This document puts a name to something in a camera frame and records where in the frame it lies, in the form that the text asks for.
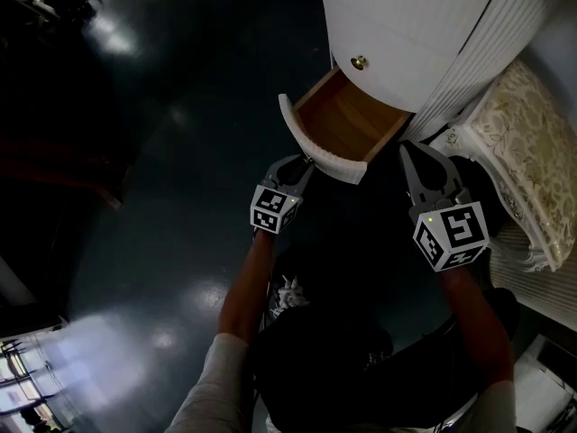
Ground wooden drawer with white front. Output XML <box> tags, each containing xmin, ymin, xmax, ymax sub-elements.
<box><xmin>278</xmin><ymin>65</ymin><xmax>414</xmax><ymax>186</ymax></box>

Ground person's black trousers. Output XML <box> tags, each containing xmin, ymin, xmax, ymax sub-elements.
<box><xmin>252</xmin><ymin>250</ymin><xmax>520</xmax><ymax>433</ymax></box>

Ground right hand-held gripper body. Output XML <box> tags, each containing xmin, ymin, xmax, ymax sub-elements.
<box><xmin>408</xmin><ymin>188</ymin><xmax>491</xmax><ymax>272</ymax></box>

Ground white stool with patterned cushion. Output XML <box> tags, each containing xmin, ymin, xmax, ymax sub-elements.
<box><xmin>430</xmin><ymin>59</ymin><xmax>577</xmax><ymax>273</ymax></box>

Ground person's left forearm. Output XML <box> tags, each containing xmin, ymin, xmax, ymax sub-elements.
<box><xmin>217</xmin><ymin>230</ymin><xmax>279</xmax><ymax>347</ymax></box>

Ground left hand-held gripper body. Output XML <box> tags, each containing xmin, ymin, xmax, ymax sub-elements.
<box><xmin>250</xmin><ymin>184</ymin><xmax>302</xmax><ymax>235</ymax></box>

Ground white dressing table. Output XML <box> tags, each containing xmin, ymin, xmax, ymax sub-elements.
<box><xmin>315</xmin><ymin>0</ymin><xmax>577</xmax><ymax>322</ymax></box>

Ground person's black left shoe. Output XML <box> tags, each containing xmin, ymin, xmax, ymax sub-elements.
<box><xmin>268</xmin><ymin>275</ymin><xmax>312</xmax><ymax>322</ymax></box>

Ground person's light grey sweatshirt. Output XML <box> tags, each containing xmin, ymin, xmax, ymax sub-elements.
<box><xmin>165</xmin><ymin>334</ymin><xmax>518</xmax><ymax>433</ymax></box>

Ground grey shelf unit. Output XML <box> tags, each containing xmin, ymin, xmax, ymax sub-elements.
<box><xmin>513</xmin><ymin>334</ymin><xmax>577</xmax><ymax>433</ymax></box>

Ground black cable coil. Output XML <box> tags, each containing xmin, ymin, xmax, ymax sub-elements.
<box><xmin>58</xmin><ymin>0</ymin><xmax>103</xmax><ymax>16</ymax></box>

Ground person's right forearm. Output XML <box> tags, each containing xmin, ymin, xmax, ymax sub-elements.
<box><xmin>439</xmin><ymin>266</ymin><xmax>516</xmax><ymax>388</ymax></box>

